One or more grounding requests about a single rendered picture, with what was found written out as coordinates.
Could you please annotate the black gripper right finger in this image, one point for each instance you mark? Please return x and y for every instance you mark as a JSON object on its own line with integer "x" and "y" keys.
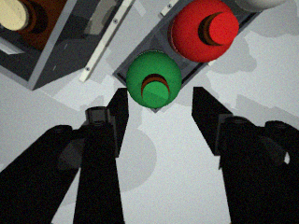
{"x": 259, "y": 184}

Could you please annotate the green bottle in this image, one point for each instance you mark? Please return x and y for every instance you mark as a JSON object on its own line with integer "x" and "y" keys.
{"x": 153, "y": 79}

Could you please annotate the brown glass bottle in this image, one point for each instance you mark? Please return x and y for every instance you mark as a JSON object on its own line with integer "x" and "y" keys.
{"x": 34, "y": 20}

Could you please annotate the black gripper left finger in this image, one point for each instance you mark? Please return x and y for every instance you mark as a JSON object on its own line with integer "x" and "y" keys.
{"x": 32, "y": 187}

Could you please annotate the grey rectangular tray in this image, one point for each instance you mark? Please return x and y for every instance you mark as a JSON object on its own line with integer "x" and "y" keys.
{"x": 157, "y": 39}

